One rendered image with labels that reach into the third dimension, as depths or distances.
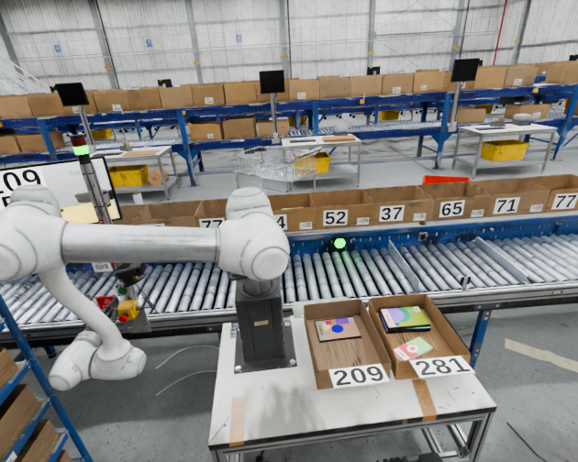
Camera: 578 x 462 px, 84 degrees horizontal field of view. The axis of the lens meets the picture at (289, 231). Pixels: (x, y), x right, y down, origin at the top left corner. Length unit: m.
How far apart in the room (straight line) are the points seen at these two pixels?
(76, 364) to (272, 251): 0.82
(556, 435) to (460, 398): 1.13
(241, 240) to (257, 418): 0.68
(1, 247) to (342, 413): 1.10
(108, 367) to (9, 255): 0.58
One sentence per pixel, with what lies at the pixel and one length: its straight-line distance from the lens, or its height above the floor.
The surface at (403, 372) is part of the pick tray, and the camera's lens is 1.40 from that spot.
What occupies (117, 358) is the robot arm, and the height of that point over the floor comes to 0.99.
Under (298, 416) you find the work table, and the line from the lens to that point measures 1.30.
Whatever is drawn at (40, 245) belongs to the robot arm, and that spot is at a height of 1.51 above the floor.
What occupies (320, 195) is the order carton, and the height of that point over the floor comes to 1.02.
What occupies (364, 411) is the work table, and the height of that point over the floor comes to 0.75.
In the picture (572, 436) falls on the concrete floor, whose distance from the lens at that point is 2.55.
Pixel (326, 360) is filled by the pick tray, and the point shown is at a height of 0.76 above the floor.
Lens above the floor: 1.83
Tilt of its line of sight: 26 degrees down
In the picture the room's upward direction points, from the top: 3 degrees counter-clockwise
